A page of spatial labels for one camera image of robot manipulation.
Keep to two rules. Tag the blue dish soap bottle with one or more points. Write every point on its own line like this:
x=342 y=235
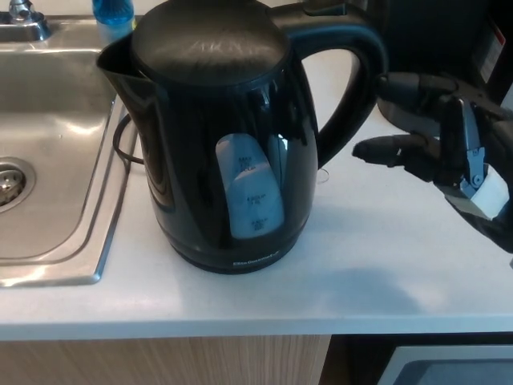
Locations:
x=112 y=22

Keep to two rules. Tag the chrome faucet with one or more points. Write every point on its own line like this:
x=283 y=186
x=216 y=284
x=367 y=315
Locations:
x=22 y=26

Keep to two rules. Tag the metal sink drain strainer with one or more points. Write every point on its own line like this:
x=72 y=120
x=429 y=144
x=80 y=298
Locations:
x=10 y=184

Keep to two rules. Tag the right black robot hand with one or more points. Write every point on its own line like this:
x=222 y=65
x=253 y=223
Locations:
x=497 y=160

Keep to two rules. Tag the black appliance with red label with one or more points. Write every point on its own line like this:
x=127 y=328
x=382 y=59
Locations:
x=499 y=60

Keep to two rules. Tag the black electric kettle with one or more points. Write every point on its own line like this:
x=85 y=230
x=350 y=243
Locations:
x=192 y=160

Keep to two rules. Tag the wooden cabinet door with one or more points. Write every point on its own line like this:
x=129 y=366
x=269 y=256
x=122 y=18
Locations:
x=160 y=361

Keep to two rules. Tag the black and steel appliance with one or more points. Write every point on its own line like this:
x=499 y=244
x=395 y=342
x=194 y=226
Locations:
x=429 y=36

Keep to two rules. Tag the stainless steel sink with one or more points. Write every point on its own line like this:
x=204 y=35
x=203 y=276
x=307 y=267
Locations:
x=60 y=120

